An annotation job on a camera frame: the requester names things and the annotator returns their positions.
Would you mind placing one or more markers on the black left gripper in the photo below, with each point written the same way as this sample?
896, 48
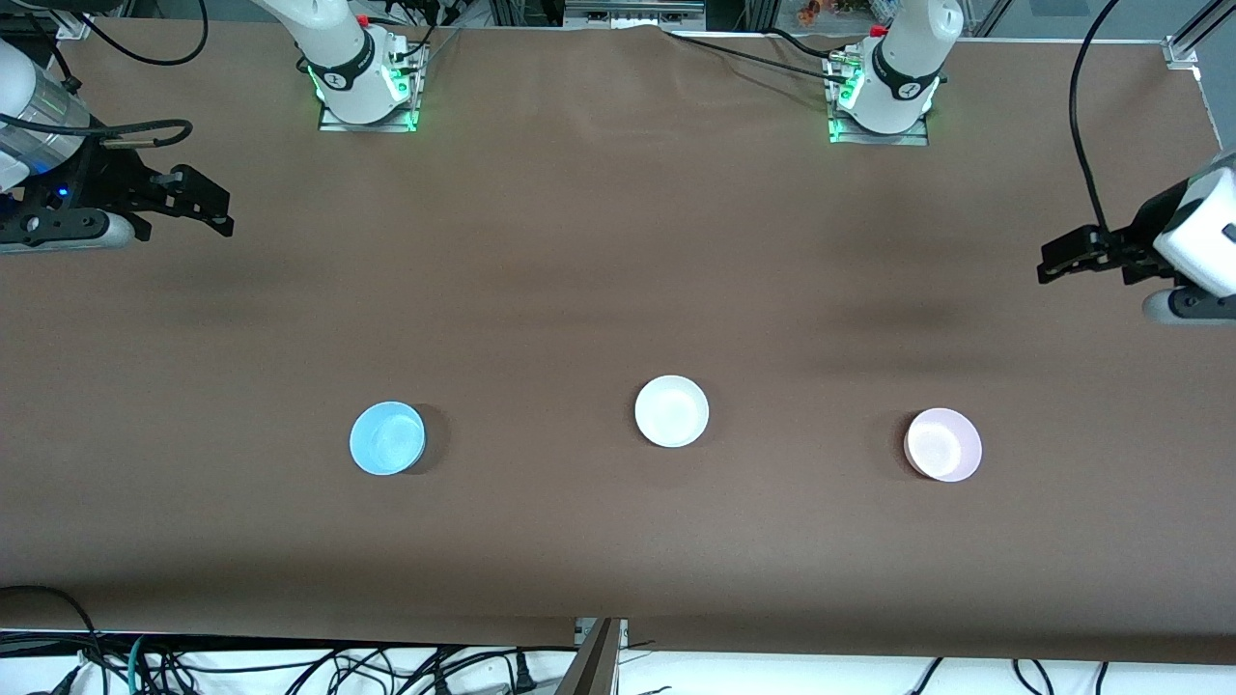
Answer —
1130, 240

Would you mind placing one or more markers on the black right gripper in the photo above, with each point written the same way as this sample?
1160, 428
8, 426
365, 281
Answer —
114, 178

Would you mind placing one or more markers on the pink bowl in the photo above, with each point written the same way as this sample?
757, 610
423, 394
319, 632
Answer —
942, 445

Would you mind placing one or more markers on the blue bowl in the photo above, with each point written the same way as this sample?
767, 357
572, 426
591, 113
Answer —
386, 439

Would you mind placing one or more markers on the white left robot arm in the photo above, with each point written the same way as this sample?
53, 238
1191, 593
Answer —
908, 58

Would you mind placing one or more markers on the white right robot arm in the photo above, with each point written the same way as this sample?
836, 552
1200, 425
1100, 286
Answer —
338, 58

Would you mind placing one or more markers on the white bowl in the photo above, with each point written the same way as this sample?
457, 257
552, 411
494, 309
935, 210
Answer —
671, 411

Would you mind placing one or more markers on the brown table cloth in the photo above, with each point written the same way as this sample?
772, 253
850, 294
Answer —
618, 241

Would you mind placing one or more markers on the grey device box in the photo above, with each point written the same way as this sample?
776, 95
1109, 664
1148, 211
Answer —
632, 13

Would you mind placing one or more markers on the black power plug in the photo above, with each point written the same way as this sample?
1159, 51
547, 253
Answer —
523, 671

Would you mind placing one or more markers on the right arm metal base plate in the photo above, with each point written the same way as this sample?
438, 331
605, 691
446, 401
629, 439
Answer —
386, 125

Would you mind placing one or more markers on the aluminium corner bracket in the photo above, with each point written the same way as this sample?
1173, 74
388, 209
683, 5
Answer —
1183, 50
75, 24

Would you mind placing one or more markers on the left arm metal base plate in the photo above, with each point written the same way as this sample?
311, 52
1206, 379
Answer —
869, 138

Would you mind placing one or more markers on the metal table post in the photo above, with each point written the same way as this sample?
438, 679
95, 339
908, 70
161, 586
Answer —
591, 661

